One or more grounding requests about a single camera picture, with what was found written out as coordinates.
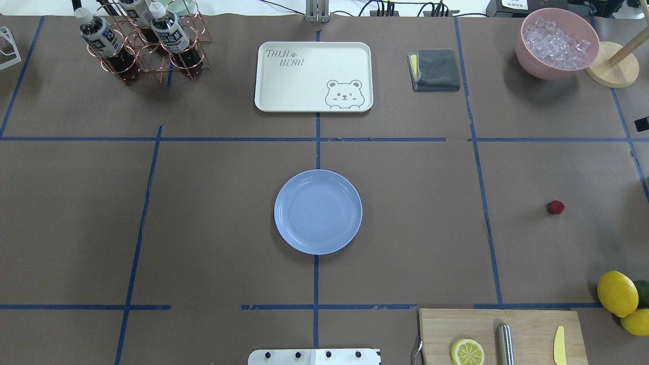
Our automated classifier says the red strawberry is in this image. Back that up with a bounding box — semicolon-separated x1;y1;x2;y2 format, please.
546;200;565;215

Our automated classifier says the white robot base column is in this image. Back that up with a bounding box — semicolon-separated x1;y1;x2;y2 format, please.
247;348;382;364

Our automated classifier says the blue round plate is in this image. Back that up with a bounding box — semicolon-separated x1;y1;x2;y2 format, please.
273;169;363;255

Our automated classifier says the cream bear tray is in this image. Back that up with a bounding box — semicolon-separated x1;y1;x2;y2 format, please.
254;42;374;113

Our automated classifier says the grey folded cloth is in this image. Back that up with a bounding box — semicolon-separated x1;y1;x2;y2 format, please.
407;49;460;92

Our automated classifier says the dark tea bottle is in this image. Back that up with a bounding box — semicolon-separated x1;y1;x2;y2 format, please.
118;1;160;44
149;2;203;79
74;7;140;84

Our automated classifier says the half lemon slice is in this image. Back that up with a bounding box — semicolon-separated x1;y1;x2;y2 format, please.
449;338;485;364

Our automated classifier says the green bowl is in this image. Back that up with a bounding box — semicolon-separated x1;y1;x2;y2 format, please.
160;0;199;16

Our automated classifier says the wooden cutting board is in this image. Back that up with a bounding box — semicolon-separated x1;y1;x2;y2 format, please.
417;309;590;365

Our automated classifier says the pink bowl of ice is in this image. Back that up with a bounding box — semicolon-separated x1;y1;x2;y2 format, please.
516;8;600;80

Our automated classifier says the yellow plastic knife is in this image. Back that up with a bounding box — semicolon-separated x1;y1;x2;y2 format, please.
553;325;566;365

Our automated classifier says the wooden cup stand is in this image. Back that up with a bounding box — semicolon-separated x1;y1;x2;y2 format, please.
586;26;648;89

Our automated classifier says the yellow lemon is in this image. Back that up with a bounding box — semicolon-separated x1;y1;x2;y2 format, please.
620;309;649;337
596;270;639;318

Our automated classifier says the green lime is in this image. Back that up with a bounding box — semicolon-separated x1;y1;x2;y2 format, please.
633;280;649;309

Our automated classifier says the copper wire bottle rack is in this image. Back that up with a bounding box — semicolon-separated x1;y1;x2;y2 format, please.
87;1;212;83

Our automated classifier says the white wire cup rack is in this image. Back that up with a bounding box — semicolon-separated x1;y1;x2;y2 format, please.
1;26;22;70

